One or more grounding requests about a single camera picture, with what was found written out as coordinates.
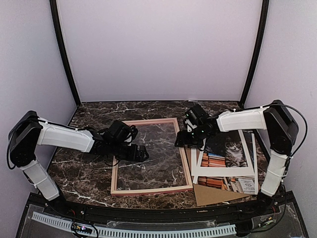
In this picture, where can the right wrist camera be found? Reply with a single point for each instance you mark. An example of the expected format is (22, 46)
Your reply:
(188, 125)

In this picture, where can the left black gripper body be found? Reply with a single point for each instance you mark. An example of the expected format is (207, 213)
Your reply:
(124, 154)

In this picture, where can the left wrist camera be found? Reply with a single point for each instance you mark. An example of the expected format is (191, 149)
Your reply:
(132, 134)

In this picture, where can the cat and books photo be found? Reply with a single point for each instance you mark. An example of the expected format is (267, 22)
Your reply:
(229, 163)

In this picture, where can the black corner post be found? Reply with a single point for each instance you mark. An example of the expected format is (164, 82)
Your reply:
(256, 51)
(63, 53)

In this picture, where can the white slotted cable duct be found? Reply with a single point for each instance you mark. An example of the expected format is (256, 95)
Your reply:
(95, 231)

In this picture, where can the white photo mat board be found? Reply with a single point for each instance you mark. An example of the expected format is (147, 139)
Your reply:
(228, 154)

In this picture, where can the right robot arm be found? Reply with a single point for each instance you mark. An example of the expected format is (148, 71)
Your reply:
(275, 118)

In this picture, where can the pink wooden picture frame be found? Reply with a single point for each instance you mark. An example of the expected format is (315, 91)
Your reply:
(187, 187)

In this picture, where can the right black corner post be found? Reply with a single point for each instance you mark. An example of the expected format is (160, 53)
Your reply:
(256, 51)

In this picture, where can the left black corner post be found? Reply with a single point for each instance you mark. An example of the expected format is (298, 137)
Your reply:
(63, 53)

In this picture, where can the black front rail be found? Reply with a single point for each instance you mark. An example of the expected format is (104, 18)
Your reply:
(236, 212)

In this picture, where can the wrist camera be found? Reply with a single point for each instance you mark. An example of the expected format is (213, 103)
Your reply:
(132, 134)
(188, 125)

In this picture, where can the clear acrylic sheet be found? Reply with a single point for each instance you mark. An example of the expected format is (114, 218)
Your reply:
(163, 168)

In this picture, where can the brown cardboard backing board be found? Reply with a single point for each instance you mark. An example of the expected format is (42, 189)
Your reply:
(212, 190)

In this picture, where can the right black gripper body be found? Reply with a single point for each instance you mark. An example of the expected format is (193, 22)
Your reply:
(195, 139)

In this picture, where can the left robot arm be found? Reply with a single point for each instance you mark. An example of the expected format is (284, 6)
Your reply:
(32, 131)

